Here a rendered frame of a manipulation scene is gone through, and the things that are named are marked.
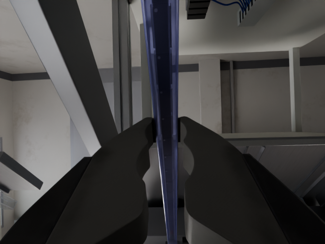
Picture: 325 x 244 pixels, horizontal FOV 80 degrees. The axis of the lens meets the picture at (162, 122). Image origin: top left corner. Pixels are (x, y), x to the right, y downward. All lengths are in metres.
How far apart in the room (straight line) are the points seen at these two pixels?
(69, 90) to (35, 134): 3.85
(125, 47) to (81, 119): 0.35
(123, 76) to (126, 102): 0.07
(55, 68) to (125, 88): 0.34
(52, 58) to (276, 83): 3.43
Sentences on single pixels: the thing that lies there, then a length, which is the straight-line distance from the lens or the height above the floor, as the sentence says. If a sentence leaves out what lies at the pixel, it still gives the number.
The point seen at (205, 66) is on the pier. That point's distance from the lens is 3.12.
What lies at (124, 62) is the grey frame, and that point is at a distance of 0.53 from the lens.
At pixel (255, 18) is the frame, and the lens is 0.66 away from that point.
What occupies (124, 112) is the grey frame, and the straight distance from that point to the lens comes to 0.51.
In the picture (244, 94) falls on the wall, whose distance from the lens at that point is 3.33.
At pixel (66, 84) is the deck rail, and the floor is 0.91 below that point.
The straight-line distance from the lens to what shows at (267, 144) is 0.28.
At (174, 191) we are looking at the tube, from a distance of 0.19.
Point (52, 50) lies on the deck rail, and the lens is 0.18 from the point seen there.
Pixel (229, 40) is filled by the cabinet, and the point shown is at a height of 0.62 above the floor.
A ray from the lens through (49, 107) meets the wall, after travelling 3.89.
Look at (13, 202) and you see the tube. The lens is 0.34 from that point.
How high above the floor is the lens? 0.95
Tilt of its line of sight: 1 degrees down
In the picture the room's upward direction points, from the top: 178 degrees clockwise
